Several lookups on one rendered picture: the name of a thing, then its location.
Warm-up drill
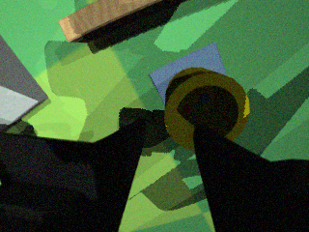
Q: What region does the brown wooden plank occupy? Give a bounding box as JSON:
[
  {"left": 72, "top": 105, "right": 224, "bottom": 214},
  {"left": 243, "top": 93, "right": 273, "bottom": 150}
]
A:
[{"left": 58, "top": 0, "right": 187, "bottom": 44}]

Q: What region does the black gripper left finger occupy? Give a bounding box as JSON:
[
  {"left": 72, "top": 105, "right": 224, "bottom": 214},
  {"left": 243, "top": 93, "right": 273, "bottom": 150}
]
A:
[{"left": 0, "top": 119, "right": 146, "bottom": 232}]

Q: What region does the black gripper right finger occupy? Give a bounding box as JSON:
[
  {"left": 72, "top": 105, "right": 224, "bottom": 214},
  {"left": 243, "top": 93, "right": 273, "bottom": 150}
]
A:
[{"left": 193, "top": 124, "right": 309, "bottom": 232}]

